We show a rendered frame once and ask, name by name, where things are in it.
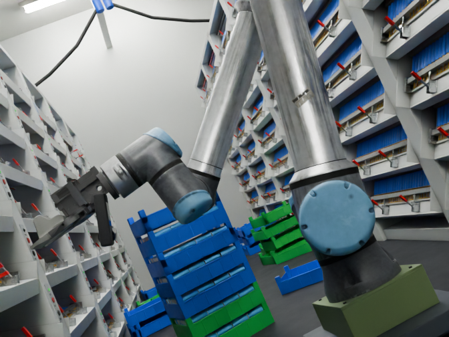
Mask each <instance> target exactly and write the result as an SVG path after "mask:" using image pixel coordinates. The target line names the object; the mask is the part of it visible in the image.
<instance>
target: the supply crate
mask: <svg viewBox="0 0 449 337"><path fill-rule="evenodd" d="M218 201H220V197H219V195H218V193H217V192H216V202H218ZM216 202H215V203H216ZM138 215H139V217H140V219H139V220H137V221H136V222H134V219H133V217H131V218H129V219H127V221H128V224H129V226H130V228H131V231H132V233H133V235H134V238H135V239H136V238H138V237H141V236H143V235H145V234H147V233H148V232H150V231H154V230H156V229H159V228H161V227H163V226H165V225H167V224H170V223H172V222H175V221H177V220H176V219H175V218H174V217H173V215H172V213H171V211H170V210H169V209H168V207H166V208H163V209H161V210H159V211H156V212H154V213H151V214H149V215H146V214H145V211H144V210H143V209H142V210H140V211H138Z"/></svg>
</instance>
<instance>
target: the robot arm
mask: <svg viewBox="0 0 449 337"><path fill-rule="evenodd" d="M235 6H236V8H237V10H238V12H239V14H238V16H237V20H236V22H235V26H234V28H233V32H232V34H231V38H230V40H229V44H228V46H227V50H226V52H225V55H224V58H223V61H222V64H221V67H220V70H219V73H218V76H217V79H216V82H215V85H214V88H213V91H212V94H211V97H210V100H209V103H208V106H207V109H206V112H205V115H204V118H203V121H202V124H201V127H200V130H199V133H198V136H197V139H196V142H195V145H194V148H193V151H192V154H191V157H190V160H189V163H188V165H187V166H186V165H185V164H184V163H183V161H182V160H181V159H180V158H181V157H182V151H181V149H180V147H179V146H178V145H177V143H175V141H174V140H173V139H172V138H171V137H170V136H169V135H168V134H167V133H166V132H165V131H164V130H163V129H161V128H153V129H151V130H150V131H149V132H147V133H144V134H143V136H141V137H140V138H139V139H137V140H136V141H134V142H133V143H132V144H130V145H129V146H127V147H126V148H125V149H124V150H122V151H120V152H119V153H118V154H117V155H115V156H113V157H112V158H111V159H109V160H107V161H106V162H105V163H104V164H102V165H101V166H100V168H101V170H102V171H103V172H102V173H101V172H99V171H98V169H97V168H96V167H95V166H93V167H92V168H90V171H88V172H87V173H86V174H84V175H83V176H82V177H80V178H79V179H78V180H76V179H72V180H71V181H70V182H68V183H67V184H66V185H64V186H63V187H62V188H60V189H58V190H57V191H56V192H54V193H53V194H52V195H50V196H51V198H52V200H53V201H54V204H55V206H56V207H57V208H58V209H59V211H62V212H63V214H64V215H65V216H64V215H56V216H54V217H52V218H49V217H47V216H42V215H38V216H36V217H35V218H34V220H33V223H34V225H35V228H36V231H37V234H38V236H39V240H37V241H36V242H35V243H34V244H33V245H32V246H31V247H30V249H41V248H45V247H47V246H48V245H49V244H51V243H53V242H54V241H56V240H57V239H59V238H60V237H62V236H63V235H65V234H66V233H67V232H69V231H71V230H72V229H73V228H74V227H76V226H78V225H80V224H82V223H83V222H84V221H86V220H87V219H89V218H90V217H91V216H92V215H93V214H94V213H96V217H97V222H98V231H99V233H98V240H99V242H100V244H101V246H102V247H107V246H111V245H113V244H114V240H115V233H114V232H113V230H112V223H111V218H110V210H109V205H108V197H107V195H106V194H108V193H109V194H111V196H112V197H113V198H114V199H115V200H116V199H117V198H118V197H119V194H120V195H121V196H122V197H123V198H126V197H127V196H128V195H130V194H131V193H133V192H134V191H135V190H136V189H138V188H139V187H141V186H142V185H143V184H145V183H146V182H148V183H149V184H150V185H151V187H152V188H153V189H154V190H155V192H156V193H157V194H158V196H159V197H160V198H161V199H162V201H163V202H164V204H165V205H166V206H167V207H168V209H169V210H170V211H171V213H172V215H173V217H174V218H175V219H176V220H178V221H179V223H181V224H183V225H185V224H188V223H191V222H193V221H195V220H196V219H198V218H199V217H200V216H201V215H203V214H204V213H206V212H208V211H210V210H211V209H212V207H213V206H214V204H215V202H216V190H217V187H218V184H219V181H220V178H221V173H222V169H223V166H224V164H225V160H226V158H227V154H228V152H229V148H230V146H231V142H232V140H233V136H234V133H235V130H236V127H237V124H238V121H239V118H240V115H241V112H242V109H243V106H244V103H245V100H246V97H247V94H248V91H249V88H250V85H251V82H252V79H253V75H254V73H255V69H256V66H257V63H258V60H259V57H260V54H261V51H262V49H263V53H264V57H265V61H266V64H267V69H268V72H269V76H270V79H271V83H272V87H273V91H274V94H275V99H276V102H277V106H278V109H279V113H280V117H281V122H282V124H283V129H284V132H285V136H286V139H287V144H288V147H289V151H290V154H291V159H292V161H293V166H294V169H295V173H294V175H293V177H292V179H291V180H290V182H289V186H290V190H291V196H290V197H289V204H290V206H291V210H292V212H293V213H294V215H295V217H296V219H297V221H298V223H299V228H300V230H301V233H302V235H303V237H304V239H305V240H306V242H308V244H309V245H310V247H311V249H312V251H313V253H314V255H315V257H316V259H317V261H318V262H319V264H320V267H321V269H322V272H323V283H324V288H325V295H326V297H327V299H328V301H329V302H330V303H338V302H342V301H346V300H349V299H352V298H354V297H357V296H360V295H362V294H364V293H366V292H369V291H371V290H373V289H375V288H377V287H379V286H381V285H383V284H384V283H386V282H388V281H390V280H391V279H392V278H394V277H395V276H397V275H398V274H399V273H400V272H401V270H402V269H401V267H400V265H399V263H398V262H397V260H396V259H395V258H394V257H392V256H391V255H390V254H389V253H388V252H387V251H386V250H385V249H384V248H383V247H382V246H381V245H380V244H379V243H378V241H377V240H376V238H375V236H374V234H373V229H374V226H375V221H376V215H375V211H374V207H373V204H372V201H371V199H370V198H369V197H368V195H367V194H366V193H365V190H364V187H363V183H362V180H361V176H360V173H359V169H358V166H357V165H356V164H354V163H352V162H351V161H349V160H347V159H346V157H345V155H344V151H343V147H342V145H341V140H340V137H339V133H338V130H337V126H336V123H335V118H334V116H333V112H332V109H331V104H330V101H329V97H328V95H327V90H326V87H325V83H324V80H323V76H322V73H321V69H320V66H319V62H318V59H317V54H316V52H315V47H314V45H313V40H312V37H311V33H310V30H309V26H308V23H307V19H306V16H305V12H304V9H303V4H302V2H301V0H236V3H235ZM98 187H102V189H101V190H100V191H98Z"/></svg>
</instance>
